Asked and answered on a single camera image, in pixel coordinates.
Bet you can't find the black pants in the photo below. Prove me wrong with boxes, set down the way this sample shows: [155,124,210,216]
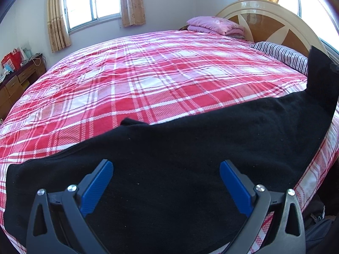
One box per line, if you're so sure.
[3,48,338,253]

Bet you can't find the black bag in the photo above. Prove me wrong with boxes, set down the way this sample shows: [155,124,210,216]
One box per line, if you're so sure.
[302,194,338,253]

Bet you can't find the brown wooden dresser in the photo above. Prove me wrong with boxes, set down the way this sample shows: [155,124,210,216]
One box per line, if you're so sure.
[0,53,47,120]

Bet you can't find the striped pillow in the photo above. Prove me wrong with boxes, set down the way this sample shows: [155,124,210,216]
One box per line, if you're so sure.
[250,41,308,76]

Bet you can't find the red gift bag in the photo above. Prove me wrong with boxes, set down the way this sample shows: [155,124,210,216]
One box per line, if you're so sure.
[1,49,22,71]

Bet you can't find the red plaid bed cover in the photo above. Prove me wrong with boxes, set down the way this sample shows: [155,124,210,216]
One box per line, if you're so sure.
[0,29,339,254]

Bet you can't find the left beige curtain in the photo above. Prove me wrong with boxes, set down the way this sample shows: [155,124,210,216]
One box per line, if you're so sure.
[47,0,71,53]

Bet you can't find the beige curtain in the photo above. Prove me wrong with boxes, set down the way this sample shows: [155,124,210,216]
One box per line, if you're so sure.
[47,0,71,53]
[120,0,146,28]

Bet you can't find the cream wooden headboard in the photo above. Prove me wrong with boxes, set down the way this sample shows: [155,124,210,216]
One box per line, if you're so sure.
[217,0,327,56]

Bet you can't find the pink folded blanket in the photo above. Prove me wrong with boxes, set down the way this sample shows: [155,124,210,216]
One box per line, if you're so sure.
[187,16,245,39]

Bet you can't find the far window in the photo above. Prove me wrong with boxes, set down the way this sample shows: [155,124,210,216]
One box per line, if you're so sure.
[62,0,121,33]

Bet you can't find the right beige curtain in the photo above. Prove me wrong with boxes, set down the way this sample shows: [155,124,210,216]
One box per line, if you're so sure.
[120,0,146,28]

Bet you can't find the window behind headboard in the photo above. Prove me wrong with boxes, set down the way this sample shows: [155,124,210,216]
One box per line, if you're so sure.
[278,0,338,57]

